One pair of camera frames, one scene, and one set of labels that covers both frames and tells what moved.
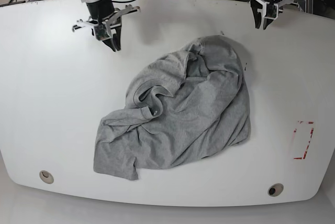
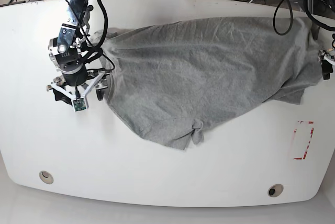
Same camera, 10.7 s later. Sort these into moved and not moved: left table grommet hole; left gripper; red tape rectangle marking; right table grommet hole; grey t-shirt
Moved: left gripper; grey t-shirt
Not moved: left table grommet hole; right table grommet hole; red tape rectangle marking
